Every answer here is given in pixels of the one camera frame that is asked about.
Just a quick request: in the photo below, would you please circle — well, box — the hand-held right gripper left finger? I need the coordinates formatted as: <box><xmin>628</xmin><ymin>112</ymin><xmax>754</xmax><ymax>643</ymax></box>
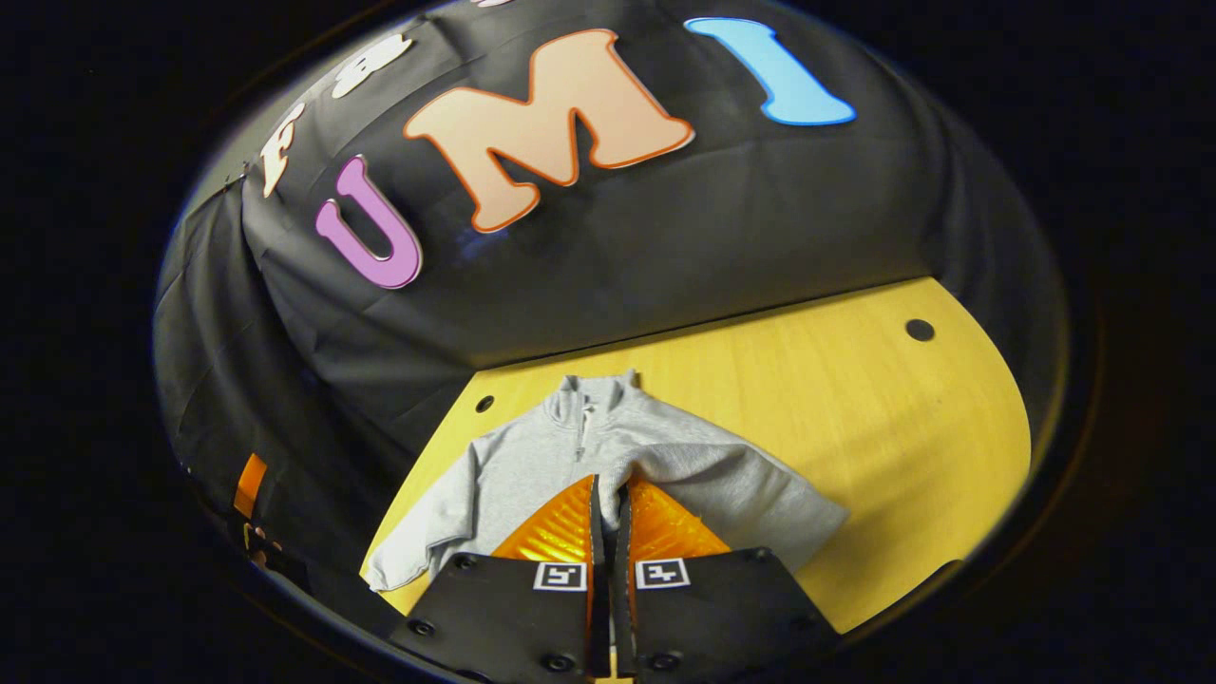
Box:
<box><xmin>389</xmin><ymin>475</ymin><xmax>611</xmax><ymax>684</ymax></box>

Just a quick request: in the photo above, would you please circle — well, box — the black backdrop cloth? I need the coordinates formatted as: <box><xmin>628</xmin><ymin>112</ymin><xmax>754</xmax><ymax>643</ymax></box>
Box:
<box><xmin>152</xmin><ymin>0</ymin><xmax>1070</xmax><ymax>609</ymax></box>

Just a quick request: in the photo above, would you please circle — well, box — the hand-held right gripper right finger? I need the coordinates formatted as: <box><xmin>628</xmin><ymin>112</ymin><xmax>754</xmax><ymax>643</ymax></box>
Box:
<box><xmin>613</xmin><ymin>477</ymin><xmax>842</xmax><ymax>684</ymax></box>

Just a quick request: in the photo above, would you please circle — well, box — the grey zip-neck sweatshirt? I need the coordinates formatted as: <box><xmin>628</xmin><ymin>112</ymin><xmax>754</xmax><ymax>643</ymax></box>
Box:
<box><xmin>361</xmin><ymin>370</ymin><xmax>849</xmax><ymax>595</ymax></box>

